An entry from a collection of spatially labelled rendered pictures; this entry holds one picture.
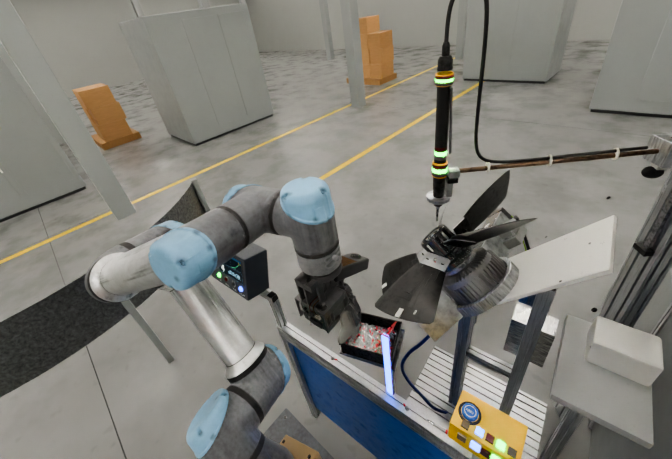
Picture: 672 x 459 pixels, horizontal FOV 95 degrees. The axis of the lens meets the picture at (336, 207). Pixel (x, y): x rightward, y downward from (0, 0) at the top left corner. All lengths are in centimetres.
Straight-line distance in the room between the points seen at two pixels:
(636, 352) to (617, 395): 15
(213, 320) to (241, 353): 11
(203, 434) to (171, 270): 48
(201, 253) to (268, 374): 52
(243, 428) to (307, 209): 57
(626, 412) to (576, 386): 12
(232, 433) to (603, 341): 114
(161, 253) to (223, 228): 8
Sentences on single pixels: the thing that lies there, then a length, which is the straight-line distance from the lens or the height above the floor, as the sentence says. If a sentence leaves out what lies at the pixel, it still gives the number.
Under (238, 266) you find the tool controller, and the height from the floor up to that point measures 121.
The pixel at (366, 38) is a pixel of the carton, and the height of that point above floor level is 113.
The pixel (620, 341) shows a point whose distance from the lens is 142.
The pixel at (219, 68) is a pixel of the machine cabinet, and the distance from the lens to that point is 702.
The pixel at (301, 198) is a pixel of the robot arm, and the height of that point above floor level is 178.
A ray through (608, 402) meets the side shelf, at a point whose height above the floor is 86.
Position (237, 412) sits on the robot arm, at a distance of 86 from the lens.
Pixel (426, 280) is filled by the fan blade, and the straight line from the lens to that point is 111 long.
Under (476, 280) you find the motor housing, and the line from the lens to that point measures 117.
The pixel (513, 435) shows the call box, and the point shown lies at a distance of 103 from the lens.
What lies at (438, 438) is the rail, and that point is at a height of 85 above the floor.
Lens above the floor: 200
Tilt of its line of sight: 33 degrees down
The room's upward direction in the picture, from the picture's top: 9 degrees counter-clockwise
